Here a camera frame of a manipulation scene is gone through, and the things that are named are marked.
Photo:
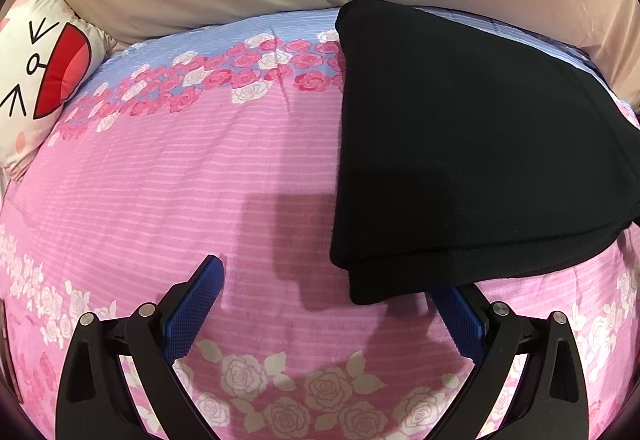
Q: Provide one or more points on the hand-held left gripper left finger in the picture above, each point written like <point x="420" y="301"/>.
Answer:
<point x="196" y="307"/>

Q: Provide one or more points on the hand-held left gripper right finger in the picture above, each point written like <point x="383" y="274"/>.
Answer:
<point x="462" y="315"/>

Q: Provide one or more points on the cat face pillow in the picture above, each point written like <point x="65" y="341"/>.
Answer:
<point x="40" y="69"/>

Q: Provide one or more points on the pink floral blanket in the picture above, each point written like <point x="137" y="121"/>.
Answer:
<point x="175" y="200"/>

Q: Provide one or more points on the black pants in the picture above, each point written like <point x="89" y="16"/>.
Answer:
<point x="465" y="144"/>

